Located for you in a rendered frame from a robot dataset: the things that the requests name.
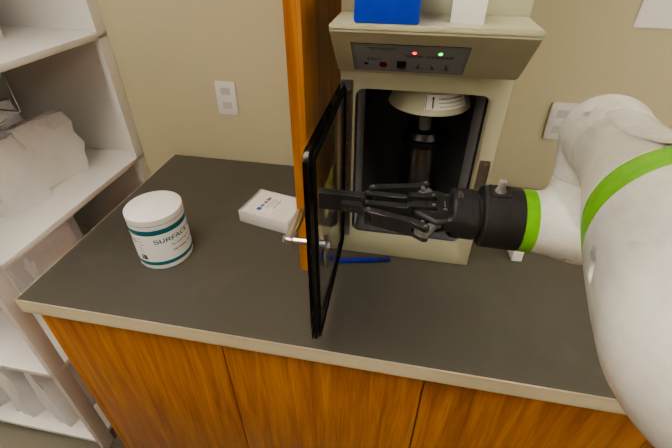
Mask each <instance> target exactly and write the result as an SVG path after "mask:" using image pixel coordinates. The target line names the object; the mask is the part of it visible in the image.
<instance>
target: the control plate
mask: <svg viewBox="0 0 672 448"><path fill-rule="evenodd" d="M350 43H351V49H352V55H353V61H354V67H355V69H359V70H377V71H395V72H413V73H431V74H449V75H462V74H463V71H464V68H465V66H466V63H467V60H468V57H469V55H470V52H471V49H472V48H464V47H442V46H419V45H397V44H375V43H353V42H350ZM413 51H416V52H418V54H417V55H412V54H411V53H412V52H413ZM440 52H441V53H444V55H443V56H438V55H437V54H438V53H440ZM365 61H367V62H369V64H368V65H365V64H364V63H363V62H365ZM397 61H406V69H398V68H397ZM380 62H386V63H387V66H386V67H381V66H379V63H380ZM416 64H420V67H419V68H416V66H415V65H416ZM432 64H433V65H435V66H434V67H433V69H431V67H429V66H430V65H432ZM445 65H448V66H449V68H447V70H445V68H444V66H445Z"/></svg>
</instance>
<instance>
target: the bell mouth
mask: <svg viewBox="0 0 672 448"><path fill-rule="evenodd" d="M388 100H389V102H390V104H391V105H392V106H394V107H395V108H397V109H399V110H401V111H403V112H406V113H410V114H414V115H419V116H427V117H447V116H454V115H458V114H461V113H463V112H465V111H467V110H468V109H469V108H470V106H471V103H470V99H469V95H462V94H446V93H430V92H414V91H398V90H392V92H391V94H390V96H389V99H388Z"/></svg>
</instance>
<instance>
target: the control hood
mask: <svg viewBox="0 0 672 448"><path fill-rule="evenodd" d="M450 18H451V14H428V13H420V19H419V24H418V25H405V24H378V23H356V22H354V11H342V12H341V13H340V14H339V15H338V16H337V17H336V18H335V19H334V20H333V21H332V22H331V23H330V24H329V32H330V36H331V41H332V45H333V49H334V53H335V57H336V61H337V65H338V69H340V70H345V71H362V72H380V73H398V74H416V75H434V76H451V77H469V78H487V79H505V80H516V79H518V78H519V76H520V75H521V73H522V72H523V70H524V69H525V67H526V66H527V64H528V63H529V61H530V60H531V58H532V56H533V55H534V53H535V52H536V50H537V49H538V47H539V46H540V44H541V43H542V41H543V40H544V38H545V36H546V33H545V32H544V30H543V29H542V28H541V27H540V26H538V25H537V24H536V23H535V22H534V21H533V20H532V19H531V18H529V17H519V16H488V15H485V20H484V24H483V25H477V24H459V23H450ZM350 42H353V43H375V44H397V45H419V46H442V47H464V48H472V49H471V52H470V55H469V57H468V60H467V63H466V66H465V68H464V71H463V74H462V75H449V74H431V73H413V72H395V71H377V70H359V69H355V67H354V61H353V55H352V49H351V43H350Z"/></svg>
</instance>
